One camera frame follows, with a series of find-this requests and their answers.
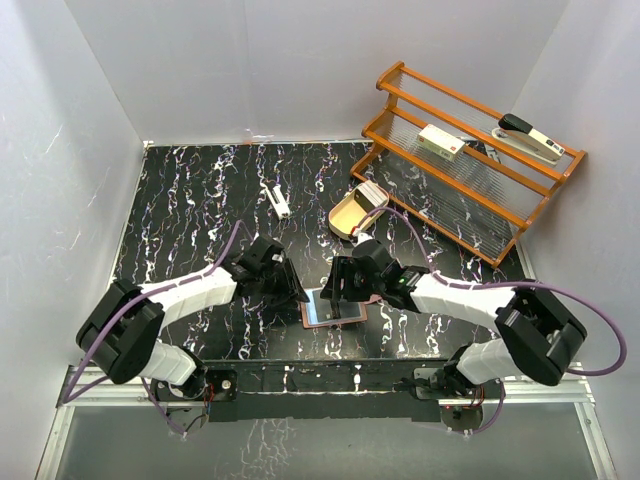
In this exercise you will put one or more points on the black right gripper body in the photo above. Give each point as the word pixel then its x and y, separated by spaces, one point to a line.
pixel 359 287

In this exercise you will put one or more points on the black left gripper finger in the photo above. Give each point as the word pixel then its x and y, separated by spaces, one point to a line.
pixel 295 291
pixel 279 302

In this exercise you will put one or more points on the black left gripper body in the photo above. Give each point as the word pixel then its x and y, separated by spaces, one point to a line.
pixel 271 280

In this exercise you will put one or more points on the beige oval card tray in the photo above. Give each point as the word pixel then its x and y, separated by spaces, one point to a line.
pixel 346 215

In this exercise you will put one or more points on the stack of credit cards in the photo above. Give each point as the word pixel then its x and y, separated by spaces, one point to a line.
pixel 368 195

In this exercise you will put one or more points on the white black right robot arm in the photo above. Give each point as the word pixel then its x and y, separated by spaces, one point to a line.
pixel 538 337

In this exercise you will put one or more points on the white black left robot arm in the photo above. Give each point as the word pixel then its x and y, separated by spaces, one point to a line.
pixel 122 333

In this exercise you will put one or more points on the white staple remover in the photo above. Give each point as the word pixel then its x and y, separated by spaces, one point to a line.
pixel 277 201

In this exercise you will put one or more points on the orange wooden shelf rack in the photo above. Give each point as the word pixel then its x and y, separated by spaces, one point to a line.
pixel 484 200

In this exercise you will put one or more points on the white red staples box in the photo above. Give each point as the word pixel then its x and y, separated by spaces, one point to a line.
pixel 440 142

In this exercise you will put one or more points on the black beige stapler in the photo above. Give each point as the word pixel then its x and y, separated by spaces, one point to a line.
pixel 521 135

